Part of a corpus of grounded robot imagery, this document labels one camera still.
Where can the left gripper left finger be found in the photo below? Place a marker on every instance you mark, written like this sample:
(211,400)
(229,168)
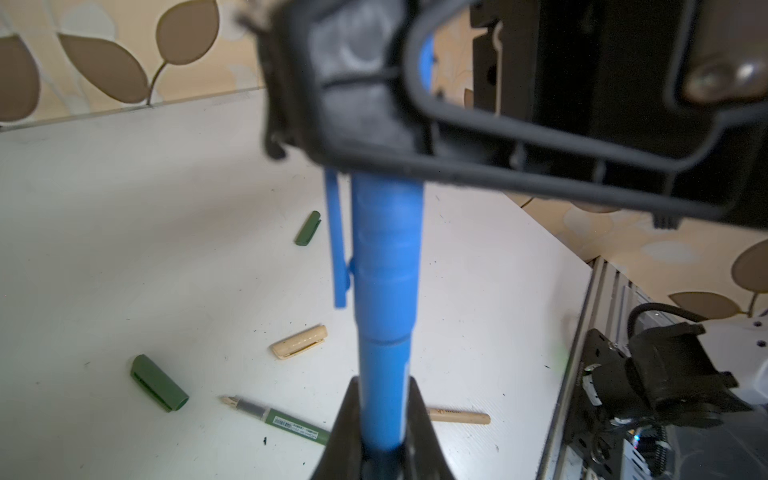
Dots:
(342,458)

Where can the blue pen cap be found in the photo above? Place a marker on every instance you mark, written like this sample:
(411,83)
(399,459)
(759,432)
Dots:
(387,223)

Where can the green pen centre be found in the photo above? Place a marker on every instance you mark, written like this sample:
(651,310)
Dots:
(278,419)

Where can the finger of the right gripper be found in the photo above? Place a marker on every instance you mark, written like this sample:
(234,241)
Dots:
(316,55)

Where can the blue pen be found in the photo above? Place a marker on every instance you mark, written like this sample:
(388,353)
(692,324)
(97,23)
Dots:
(384,378)

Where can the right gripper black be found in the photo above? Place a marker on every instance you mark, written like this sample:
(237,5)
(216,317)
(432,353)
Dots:
(656,106)

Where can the beige pen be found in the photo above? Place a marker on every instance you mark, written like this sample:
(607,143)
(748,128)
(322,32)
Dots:
(456,416)

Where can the beige pen cap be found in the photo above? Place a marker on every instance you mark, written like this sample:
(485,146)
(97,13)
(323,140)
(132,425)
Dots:
(299,343)

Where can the aluminium front rail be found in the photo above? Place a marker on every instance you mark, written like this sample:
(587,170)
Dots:
(568,450)

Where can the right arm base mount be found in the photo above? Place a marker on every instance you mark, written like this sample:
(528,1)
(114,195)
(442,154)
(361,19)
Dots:
(680,370)

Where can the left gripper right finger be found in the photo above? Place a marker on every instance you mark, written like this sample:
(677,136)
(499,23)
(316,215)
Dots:
(423,458)

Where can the green pen cap near centre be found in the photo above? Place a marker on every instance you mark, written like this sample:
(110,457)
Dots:
(157,384)

